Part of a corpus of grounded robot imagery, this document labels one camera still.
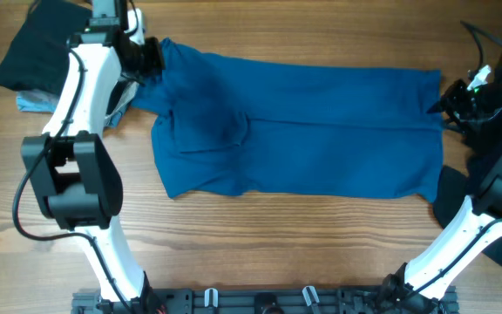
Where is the blue t-shirt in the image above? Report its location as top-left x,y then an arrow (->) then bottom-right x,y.
133,39 -> 443,201

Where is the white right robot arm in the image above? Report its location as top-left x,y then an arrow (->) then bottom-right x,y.
373,144 -> 502,313

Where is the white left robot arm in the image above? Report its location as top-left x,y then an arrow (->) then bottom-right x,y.
11,26 -> 166,313

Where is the grey folded garment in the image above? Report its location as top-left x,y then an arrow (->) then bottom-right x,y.
104,80 -> 139,128

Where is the black garment at right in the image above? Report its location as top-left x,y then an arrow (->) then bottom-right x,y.
432,108 -> 502,287

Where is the black folded garment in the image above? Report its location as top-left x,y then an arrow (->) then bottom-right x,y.
0,0 -> 92,95

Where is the light blue folded garment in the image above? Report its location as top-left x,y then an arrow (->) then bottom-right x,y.
16,93 -> 58,113

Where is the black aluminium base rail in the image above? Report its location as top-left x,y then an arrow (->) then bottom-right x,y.
71,285 -> 461,314

